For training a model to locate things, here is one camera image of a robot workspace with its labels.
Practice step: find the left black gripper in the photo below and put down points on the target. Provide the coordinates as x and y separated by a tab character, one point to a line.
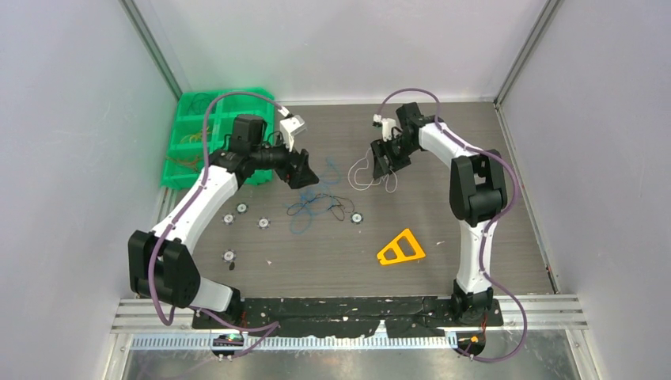
295	170

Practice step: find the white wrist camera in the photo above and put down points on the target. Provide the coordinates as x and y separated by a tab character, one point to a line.
289	127
386	126

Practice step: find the yellow triangular plastic piece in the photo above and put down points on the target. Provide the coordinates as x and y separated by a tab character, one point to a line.
403	248

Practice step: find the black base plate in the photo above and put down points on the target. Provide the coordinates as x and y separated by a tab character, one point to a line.
417	316

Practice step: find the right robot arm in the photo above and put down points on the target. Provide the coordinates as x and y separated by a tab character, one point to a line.
477	194

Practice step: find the aluminium front rail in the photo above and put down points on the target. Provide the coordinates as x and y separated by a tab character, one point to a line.
136	320

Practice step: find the poker chip middle left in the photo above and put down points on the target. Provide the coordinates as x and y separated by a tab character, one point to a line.
263	223

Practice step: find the green compartment bin tray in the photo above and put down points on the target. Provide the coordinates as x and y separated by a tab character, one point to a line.
184	154

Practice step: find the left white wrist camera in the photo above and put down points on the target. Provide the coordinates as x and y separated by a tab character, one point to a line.
289	127

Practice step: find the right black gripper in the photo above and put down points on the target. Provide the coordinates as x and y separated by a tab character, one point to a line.
380	149

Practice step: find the poker chip lower left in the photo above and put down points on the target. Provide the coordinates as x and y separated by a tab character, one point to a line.
229	256

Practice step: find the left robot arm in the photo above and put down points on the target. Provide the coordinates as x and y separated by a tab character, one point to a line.
160	260

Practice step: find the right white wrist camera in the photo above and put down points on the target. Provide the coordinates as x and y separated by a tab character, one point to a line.
386	126

